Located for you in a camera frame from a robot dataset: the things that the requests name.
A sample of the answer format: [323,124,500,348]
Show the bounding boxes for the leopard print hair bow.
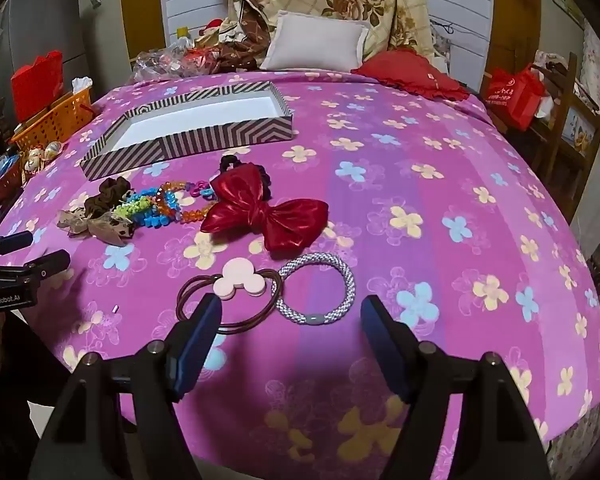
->
[56,207,135,247]

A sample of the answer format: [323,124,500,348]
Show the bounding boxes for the red ruffled pillow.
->
[351,50,473,102]

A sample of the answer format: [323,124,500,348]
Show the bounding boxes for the small shiny figurines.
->
[20,141,63,173]

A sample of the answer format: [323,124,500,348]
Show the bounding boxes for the white pillow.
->
[259,10,371,72]

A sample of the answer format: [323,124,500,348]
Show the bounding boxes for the plush toy with red hat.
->
[197,19,226,41]

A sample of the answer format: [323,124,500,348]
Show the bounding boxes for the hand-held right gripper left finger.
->
[27,292,223,480]

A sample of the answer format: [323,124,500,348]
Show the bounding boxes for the blue plastic bag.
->
[0,155,21,191]

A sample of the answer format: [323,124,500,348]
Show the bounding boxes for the red bow hair tie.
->
[200,155,329,253]

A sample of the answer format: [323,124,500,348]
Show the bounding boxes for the pile of clear plastic bags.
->
[130,35,221,81]

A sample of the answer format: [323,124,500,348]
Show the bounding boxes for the green bead bracelet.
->
[112,195,153,223]

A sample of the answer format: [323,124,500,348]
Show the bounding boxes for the striped shallow box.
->
[80,81,294,181]

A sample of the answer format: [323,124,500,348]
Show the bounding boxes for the red shopping bag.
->
[482,64,546,131]

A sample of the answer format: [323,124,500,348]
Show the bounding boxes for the orange plastic basket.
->
[11,87,93,153]

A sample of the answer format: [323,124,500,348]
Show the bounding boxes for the orange bead bracelet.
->
[152,182,221,224]

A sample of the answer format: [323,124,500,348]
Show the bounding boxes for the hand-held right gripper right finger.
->
[360,294,553,480]

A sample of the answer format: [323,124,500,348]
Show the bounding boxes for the pink mouse brown hair tie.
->
[176,258,283,336]

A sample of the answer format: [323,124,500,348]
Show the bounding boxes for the wooden chair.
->
[530,52,600,221]

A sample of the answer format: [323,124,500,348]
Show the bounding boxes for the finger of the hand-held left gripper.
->
[22,251,71,281]
[0,231,34,260]

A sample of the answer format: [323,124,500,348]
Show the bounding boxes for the brown scrunchie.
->
[84,176,138,218]

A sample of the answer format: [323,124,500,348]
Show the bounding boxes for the brown patterned blanket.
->
[214,0,272,72]

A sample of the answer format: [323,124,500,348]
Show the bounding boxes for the red gift box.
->
[11,51,65,123]

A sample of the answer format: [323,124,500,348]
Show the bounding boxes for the pink floral bedsheet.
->
[0,70,600,480]

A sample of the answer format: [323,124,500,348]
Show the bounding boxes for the grey braided hair tie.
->
[275,252,356,326]

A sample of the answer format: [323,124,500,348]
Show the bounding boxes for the blue bead bracelet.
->
[130,187,181,231]

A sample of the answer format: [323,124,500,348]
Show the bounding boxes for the grey refrigerator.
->
[0,0,126,111]

